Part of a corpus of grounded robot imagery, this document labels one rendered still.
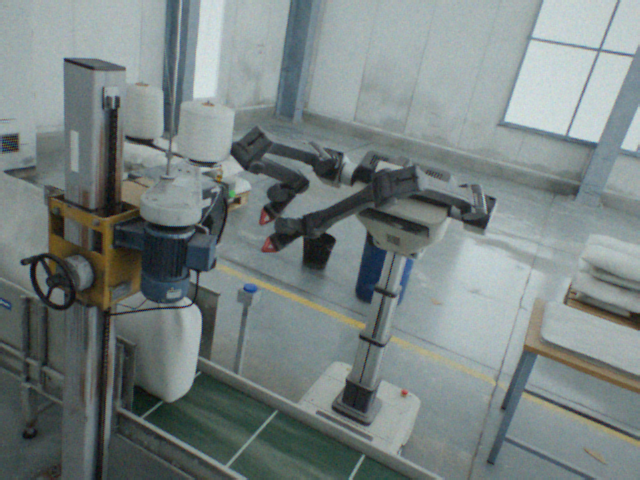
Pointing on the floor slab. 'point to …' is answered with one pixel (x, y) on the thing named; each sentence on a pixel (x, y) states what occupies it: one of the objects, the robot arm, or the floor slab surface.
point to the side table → (549, 396)
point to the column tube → (96, 205)
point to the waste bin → (373, 264)
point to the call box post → (242, 339)
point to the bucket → (318, 251)
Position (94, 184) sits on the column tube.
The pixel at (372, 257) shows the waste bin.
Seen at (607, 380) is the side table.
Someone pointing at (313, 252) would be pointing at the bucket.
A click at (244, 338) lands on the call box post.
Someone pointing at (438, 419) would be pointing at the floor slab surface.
